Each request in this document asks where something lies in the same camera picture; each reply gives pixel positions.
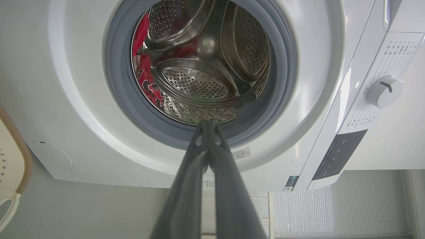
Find white detergent drawer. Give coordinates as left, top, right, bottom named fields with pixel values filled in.
left=383, top=0, right=425, bottom=33

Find blue energy label sticker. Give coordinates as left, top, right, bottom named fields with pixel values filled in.
left=283, top=176, right=299, bottom=192

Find grey warning sticker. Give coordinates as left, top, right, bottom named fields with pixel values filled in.
left=231, top=148, right=250, bottom=160

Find white front-load washing machine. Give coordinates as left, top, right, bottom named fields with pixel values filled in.
left=0, top=0, right=425, bottom=192

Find cream plastic laundry basket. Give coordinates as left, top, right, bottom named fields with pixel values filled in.
left=0, top=103, right=33, bottom=233

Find white window blinds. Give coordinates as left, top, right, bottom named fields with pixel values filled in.
left=247, top=170, right=414, bottom=239

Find dark grey touch control panel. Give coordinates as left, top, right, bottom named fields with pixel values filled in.
left=311, top=129, right=368, bottom=181

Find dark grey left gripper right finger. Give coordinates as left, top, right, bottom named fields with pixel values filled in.
left=208, top=120, right=268, bottom=239

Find grey rubber door gasket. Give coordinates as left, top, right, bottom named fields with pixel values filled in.
left=105, top=0, right=298, bottom=150

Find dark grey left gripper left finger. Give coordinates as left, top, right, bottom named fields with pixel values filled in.
left=149, top=120, right=209, bottom=239

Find round drain filter cover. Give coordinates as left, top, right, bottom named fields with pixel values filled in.
left=31, top=140, right=73, bottom=171

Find white washing machine dial knob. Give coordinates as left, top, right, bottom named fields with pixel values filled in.
left=366, top=76, right=404, bottom=109

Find stainless steel washing machine drum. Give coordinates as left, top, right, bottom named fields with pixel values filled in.
left=130, top=0, right=271, bottom=125

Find red cloth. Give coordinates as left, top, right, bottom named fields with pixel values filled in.
left=132, top=13, right=165, bottom=107

